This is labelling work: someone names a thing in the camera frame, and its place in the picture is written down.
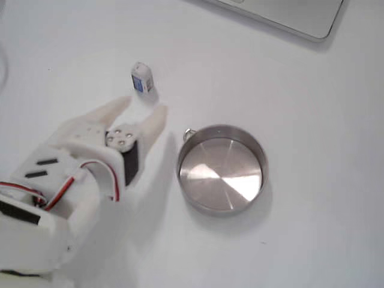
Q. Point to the small white and blue box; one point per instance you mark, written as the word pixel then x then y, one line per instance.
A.
pixel 142 79

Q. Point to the round metal bowl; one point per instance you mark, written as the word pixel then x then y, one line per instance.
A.
pixel 222 177

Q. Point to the silver laptop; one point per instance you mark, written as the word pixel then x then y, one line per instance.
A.
pixel 285 15

